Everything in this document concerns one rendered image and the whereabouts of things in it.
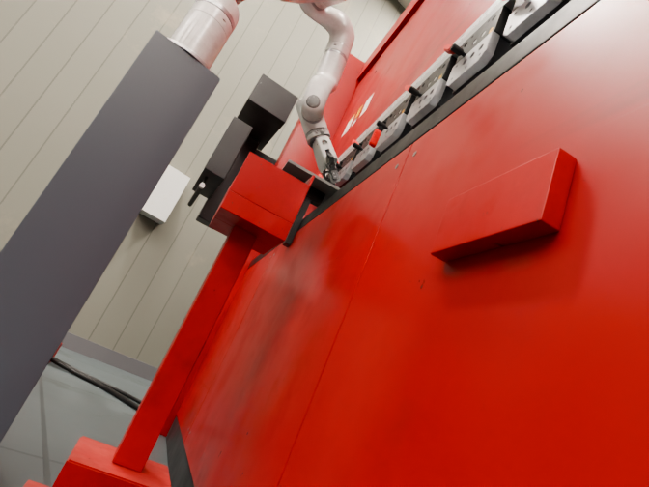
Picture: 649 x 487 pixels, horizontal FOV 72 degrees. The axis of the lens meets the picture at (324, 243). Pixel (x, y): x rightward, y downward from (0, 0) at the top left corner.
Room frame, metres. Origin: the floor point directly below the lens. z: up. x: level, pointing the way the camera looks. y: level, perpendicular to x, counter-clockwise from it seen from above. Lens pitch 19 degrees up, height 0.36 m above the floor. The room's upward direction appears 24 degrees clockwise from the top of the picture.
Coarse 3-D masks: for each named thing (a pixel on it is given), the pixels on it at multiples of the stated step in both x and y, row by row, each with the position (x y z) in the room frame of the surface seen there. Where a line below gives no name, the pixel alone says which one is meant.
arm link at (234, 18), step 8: (200, 0) 0.97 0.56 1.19; (208, 0) 0.96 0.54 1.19; (216, 0) 0.96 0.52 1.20; (224, 0) 0.97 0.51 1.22; (232, 0) 0.98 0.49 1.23; (240, 0) 1.06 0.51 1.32; (224, 8) 0.97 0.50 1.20; (232, 8) 0.99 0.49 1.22; (232, 16) 1.00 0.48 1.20; (232, 24) 1.01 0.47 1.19; (232, 32) 1.04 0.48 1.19
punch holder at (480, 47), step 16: (496, 16) 0.77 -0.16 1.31; (480, 32) 0.82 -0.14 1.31; (496, 32) 0.76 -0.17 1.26; (464, 48) 0.88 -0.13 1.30; (480, 48) 0.79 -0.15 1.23; (496, 48) 0.77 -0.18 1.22; (464, 64) 0.85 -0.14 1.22; (480, 64) 0.78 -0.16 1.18; (448, 80) 0.90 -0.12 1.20; (464, 80) 0.85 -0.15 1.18
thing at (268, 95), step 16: (272, 80) 2.25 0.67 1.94; (256, 96) 2.24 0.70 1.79; (272, 96) 2.26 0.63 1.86; (288, 96) 2.29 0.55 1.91; (240, 112) 2.40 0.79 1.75; (256, 112) 2.33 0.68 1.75; (272, 112) 2.28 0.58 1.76; (288, 112) 2.30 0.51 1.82; (256, 128) 2.50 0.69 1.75; (272, 128) 2.42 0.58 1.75; (256, 144) 2.66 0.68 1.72; (240, 160) 2.65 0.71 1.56; (224, 192) 2.65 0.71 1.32; (208, 208) 2.63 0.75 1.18; (208, 224) 2.71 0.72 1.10
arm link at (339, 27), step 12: (312, 12) 1.28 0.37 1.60; (324, 12) 1.28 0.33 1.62; (336, 12) 1.28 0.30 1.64; (324, 24) 1.29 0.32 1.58; (336, 24) 1.28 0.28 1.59; (348, 24) 1.28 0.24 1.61; (336, 36) 1.30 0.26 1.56; (348, 36) 1.30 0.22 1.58; (336, 48) 1.30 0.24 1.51; (348, 48) 1.31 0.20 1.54
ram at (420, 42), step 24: (432, 0) 1.39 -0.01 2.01; (456, 0) 1.10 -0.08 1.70; (480, 0) 0.90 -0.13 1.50; (408, 24) 1.62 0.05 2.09; (432, 24) 1.25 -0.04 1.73; (456, 24) 1.01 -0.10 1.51; (480, 24) 0.85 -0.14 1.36; (408, 48) 1.44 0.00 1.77; (432, 48) 1.14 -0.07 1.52; (384, 72) 1.65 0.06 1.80; (408, 72) 1.29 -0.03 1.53; (432, 72) 1.05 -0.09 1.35; (360, 96) 1.97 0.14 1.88; (384, 96) 1.47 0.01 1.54; (408, 96) 1.18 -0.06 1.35; (360, 120) 1.71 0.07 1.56; (384, 120) 1.34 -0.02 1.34; (336, 144) 2.02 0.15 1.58
